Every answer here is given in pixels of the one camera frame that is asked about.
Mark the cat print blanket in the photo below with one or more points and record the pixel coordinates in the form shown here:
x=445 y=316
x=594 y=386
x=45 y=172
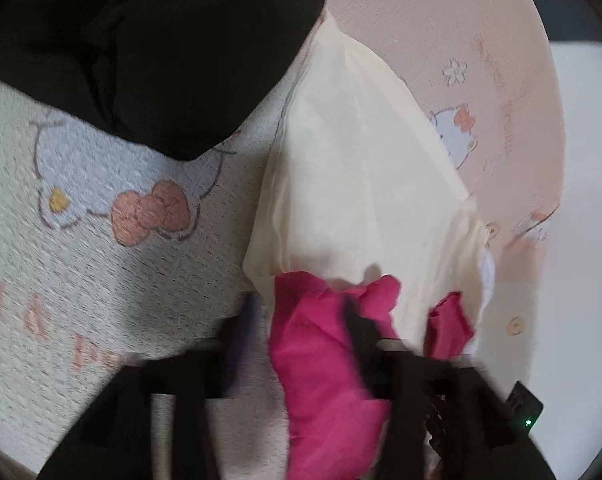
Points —
x=81 y=260

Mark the white garment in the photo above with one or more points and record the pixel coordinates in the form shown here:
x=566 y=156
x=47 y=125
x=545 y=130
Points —
x=488 y=272

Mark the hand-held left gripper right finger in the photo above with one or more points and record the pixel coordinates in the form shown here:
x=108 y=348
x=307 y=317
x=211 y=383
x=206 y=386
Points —
x=363 y=350

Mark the black garment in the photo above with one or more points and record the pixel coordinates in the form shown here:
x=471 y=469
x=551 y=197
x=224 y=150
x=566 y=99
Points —
x=156 y=50

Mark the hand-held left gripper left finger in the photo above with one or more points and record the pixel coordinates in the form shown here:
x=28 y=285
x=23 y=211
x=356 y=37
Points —
x=248 y=340

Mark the cream and pink shirt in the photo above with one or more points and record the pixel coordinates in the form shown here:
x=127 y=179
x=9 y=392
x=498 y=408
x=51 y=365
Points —
x=361 y=185

